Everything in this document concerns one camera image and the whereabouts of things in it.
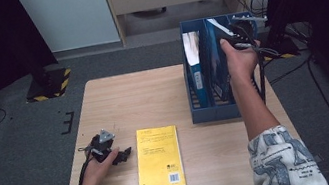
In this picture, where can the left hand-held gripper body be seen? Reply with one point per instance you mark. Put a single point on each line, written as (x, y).
(103, 146)

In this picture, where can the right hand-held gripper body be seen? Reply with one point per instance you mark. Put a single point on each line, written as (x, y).
(244, 35)

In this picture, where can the yellow book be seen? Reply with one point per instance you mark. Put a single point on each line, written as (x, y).
(158, 161)

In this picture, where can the teal illustrated book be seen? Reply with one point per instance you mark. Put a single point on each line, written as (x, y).
(216, 63)

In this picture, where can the light blue book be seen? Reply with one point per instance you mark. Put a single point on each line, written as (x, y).
(198, 83)

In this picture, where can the blue plastic file rack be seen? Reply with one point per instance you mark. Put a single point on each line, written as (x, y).
(203, 116)

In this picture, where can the person's right hand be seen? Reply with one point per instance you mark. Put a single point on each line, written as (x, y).
(242, 62)

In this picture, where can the person's left hand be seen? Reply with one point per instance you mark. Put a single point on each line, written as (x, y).
(97, 176)

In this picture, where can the black yellow-striped stand base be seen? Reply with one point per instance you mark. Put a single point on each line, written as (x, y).
(50, 86)
(283, 49)

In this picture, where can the white panel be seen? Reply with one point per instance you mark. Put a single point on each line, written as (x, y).
(72, 16)

